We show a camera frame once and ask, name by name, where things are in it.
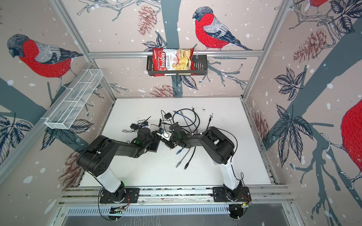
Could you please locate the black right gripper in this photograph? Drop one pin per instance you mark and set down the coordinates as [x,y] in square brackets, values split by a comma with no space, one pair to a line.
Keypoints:
[169,145]

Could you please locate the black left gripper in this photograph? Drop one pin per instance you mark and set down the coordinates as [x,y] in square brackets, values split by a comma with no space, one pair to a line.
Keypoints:
[154,134]

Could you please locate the black network switch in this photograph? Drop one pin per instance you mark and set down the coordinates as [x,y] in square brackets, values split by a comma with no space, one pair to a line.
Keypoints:
[154,146]

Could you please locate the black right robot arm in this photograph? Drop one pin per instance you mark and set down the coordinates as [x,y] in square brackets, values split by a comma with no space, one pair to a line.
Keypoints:
[218,146]

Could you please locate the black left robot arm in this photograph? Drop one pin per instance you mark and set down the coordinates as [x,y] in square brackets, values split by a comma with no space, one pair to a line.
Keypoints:
[97,157]

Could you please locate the small black plug adapter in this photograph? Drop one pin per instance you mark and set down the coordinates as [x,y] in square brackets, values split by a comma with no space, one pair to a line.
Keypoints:
[168,116]

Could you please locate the red cassava chips bag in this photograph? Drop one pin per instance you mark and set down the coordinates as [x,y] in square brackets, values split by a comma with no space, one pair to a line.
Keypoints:
[166,60]

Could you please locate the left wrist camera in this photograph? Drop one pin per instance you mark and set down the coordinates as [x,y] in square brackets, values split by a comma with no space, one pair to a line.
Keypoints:
[144,123]

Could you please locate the black power adapter with cable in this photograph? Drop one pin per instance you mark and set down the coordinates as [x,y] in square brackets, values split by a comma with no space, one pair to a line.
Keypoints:
[134,127]

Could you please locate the black wall basket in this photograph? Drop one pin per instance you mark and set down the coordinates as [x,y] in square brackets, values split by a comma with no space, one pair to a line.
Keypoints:
[200,64]

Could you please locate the white wire mesh shelf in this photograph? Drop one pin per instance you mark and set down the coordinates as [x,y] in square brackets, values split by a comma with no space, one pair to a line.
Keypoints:
[69,108]

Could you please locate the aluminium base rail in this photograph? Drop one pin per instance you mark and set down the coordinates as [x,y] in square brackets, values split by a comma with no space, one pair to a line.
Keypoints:
[168,200]

